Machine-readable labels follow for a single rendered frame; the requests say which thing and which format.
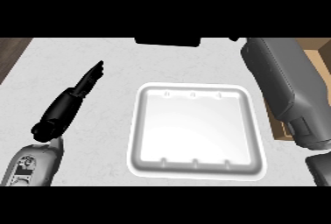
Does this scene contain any black appliance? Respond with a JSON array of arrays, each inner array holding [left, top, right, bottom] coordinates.
[[133, 37, 202, 48]]

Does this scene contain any white foam tray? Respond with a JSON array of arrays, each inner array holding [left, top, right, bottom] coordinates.
[[125, 81, 266, 182]]

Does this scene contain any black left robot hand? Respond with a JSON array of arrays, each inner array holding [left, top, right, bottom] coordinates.
[[29, 59, 106, 144]]

